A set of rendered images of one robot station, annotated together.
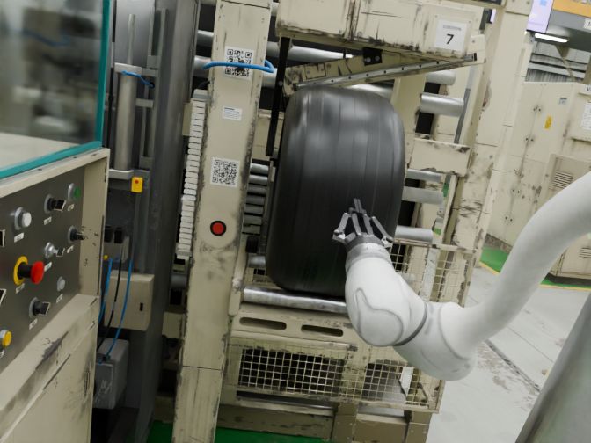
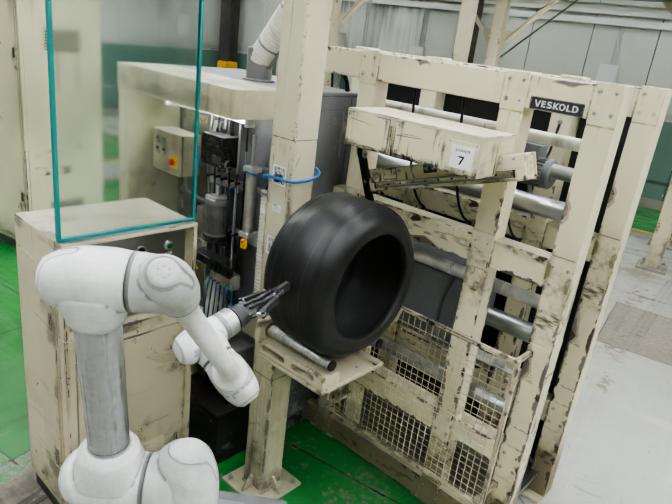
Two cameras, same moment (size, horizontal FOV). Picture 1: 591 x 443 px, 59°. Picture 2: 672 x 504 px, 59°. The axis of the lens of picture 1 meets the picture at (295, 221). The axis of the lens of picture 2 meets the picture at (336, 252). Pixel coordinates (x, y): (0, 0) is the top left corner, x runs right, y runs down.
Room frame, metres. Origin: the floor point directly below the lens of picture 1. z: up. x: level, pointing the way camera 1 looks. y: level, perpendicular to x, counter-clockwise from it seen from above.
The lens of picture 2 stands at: (0.00, -1.52, 2.03)
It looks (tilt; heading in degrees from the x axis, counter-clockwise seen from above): 20 degrees down; 44
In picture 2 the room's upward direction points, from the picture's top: 7 degrees clockwise
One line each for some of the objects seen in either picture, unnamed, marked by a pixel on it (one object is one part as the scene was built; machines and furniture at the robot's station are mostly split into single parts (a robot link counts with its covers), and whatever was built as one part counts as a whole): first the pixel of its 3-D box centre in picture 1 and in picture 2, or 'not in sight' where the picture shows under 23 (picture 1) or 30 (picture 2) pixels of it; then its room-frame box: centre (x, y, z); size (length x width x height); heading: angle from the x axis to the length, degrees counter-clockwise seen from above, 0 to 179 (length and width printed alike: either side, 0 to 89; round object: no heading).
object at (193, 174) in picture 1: (194, 176); (265, 245); (1.44, 0.30, 1.19); 0.05 x 0.04 x 0.48; 4
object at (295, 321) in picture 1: (296, 321); (297, 360); (1.38, -0.05, 0.84); 0.36 x 0.09 x 0.06; 94
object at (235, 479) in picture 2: not in sight; (262, 478); (1.48, 0.22, 0.02); 0.27 x 0.27 x 0.04; 4
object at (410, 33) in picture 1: (369, 25); (425, 139); (1.82, -0.14, 1.71); 0.61 x 0.25 x 0.15; 94
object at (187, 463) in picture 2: not in sight; (184, 480); (0.67, -0.43, 0.90); 0.18 x 0.16 x 0.22; 138
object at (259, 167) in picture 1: (240, 199); not in sight; (1.88, 0.21, 1.05); 0.20 x 0.15 x 0.30; 94
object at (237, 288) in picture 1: (240, 274); (293, 319); (1.50, 0.14, 0.90); 0.40 x 0.03 x 0.10; 4
